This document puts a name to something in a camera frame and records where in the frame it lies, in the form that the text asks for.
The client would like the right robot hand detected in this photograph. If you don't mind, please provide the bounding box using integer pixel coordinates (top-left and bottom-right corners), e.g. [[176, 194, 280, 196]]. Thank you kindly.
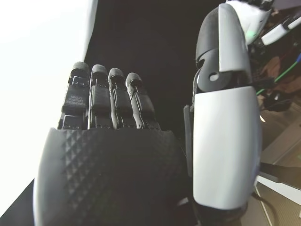
[[32, 3, 263, 226]]

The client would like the grey cable adapter box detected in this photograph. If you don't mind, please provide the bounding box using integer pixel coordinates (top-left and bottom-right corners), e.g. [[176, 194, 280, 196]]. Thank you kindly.
[[260, 20, 293, 46]]

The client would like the thin green cable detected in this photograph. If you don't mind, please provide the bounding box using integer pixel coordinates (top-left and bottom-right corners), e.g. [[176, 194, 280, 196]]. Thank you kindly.
[[255, 60, 301, 95]]

